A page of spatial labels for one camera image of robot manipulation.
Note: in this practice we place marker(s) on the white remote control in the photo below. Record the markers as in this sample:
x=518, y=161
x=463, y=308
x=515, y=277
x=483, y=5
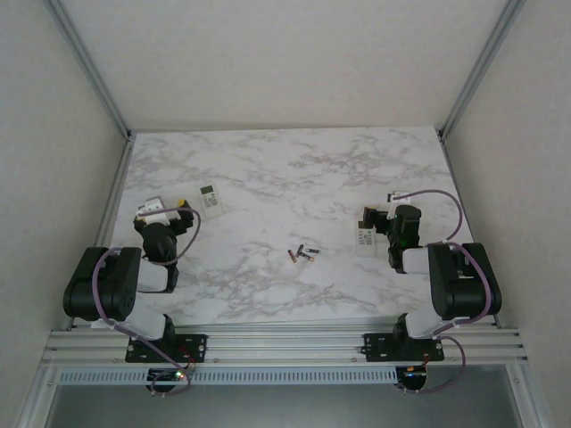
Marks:
x=209, y=203
x=368, y=245

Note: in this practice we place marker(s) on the black copper AAA battery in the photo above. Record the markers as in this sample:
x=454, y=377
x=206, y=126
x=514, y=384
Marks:
x=300, y=250
x=308, y=257
x=292, y=256
x=313, y=251

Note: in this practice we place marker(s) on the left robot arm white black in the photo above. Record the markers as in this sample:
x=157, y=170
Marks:
x=111, y=285

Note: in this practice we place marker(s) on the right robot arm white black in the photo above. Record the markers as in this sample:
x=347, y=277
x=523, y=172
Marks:
x=455, y=285

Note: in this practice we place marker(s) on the black controller board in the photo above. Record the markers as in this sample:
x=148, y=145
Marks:
x=165, y=376
x=412, y=379

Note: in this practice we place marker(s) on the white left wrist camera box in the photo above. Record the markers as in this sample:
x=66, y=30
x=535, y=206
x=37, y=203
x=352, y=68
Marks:
x=154, y=209

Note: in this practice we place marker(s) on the aluminium side rail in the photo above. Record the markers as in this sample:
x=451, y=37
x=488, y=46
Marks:
x=107, y=223

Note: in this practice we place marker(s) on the aluminium rail beam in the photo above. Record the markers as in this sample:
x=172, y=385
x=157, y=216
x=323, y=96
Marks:
x=285, y=348

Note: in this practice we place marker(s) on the aluminium frame post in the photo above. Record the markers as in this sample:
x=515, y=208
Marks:
x=89, y=67
x=526, y=401
x=40, y=401
x=484, y=67

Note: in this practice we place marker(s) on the aluminium lower frame post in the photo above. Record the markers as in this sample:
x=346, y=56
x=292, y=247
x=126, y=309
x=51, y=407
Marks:
x=526, y=401
x=40, y=401

